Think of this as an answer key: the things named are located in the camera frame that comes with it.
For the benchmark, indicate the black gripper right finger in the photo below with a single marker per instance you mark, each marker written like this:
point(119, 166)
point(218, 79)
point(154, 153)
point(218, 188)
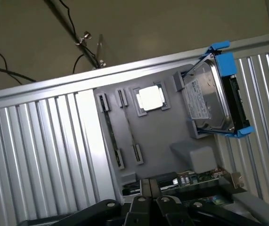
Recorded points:
point(165, 212)

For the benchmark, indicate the grey plastic parts rack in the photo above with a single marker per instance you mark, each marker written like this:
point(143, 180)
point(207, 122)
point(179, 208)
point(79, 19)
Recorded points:
point(157, 131)

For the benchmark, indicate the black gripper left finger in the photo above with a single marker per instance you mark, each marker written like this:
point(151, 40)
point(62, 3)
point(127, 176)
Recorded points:
point(137, 212)

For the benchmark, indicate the hard drive in blue caddy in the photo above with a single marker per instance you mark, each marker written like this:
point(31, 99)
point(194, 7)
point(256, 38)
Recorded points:
point(226, 64)

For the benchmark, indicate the metal pole with clamp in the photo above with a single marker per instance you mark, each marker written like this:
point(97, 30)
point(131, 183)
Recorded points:
point(61, 21)

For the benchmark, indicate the silver CPU chip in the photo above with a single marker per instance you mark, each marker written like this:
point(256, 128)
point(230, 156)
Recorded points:
point(150, 97)

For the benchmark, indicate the silver hard disk drive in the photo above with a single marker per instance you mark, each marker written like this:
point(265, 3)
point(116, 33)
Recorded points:
point(205, 99)

